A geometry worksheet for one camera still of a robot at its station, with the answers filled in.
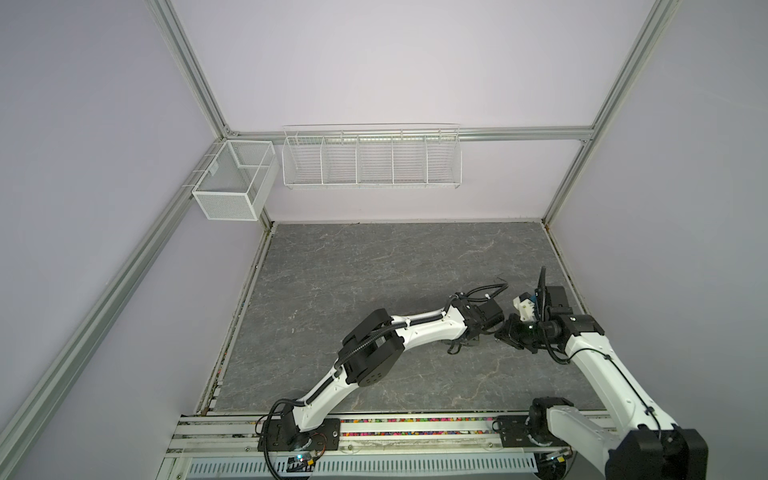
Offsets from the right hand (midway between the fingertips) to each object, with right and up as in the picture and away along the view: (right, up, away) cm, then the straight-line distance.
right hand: (499, 336), depth 81 cm
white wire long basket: (-25, +55, +17) cm, 63 cm away
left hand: (-8, -4, +7) cm, 11 cm away
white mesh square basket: (-82, +48, +20) cm, 97 cm away
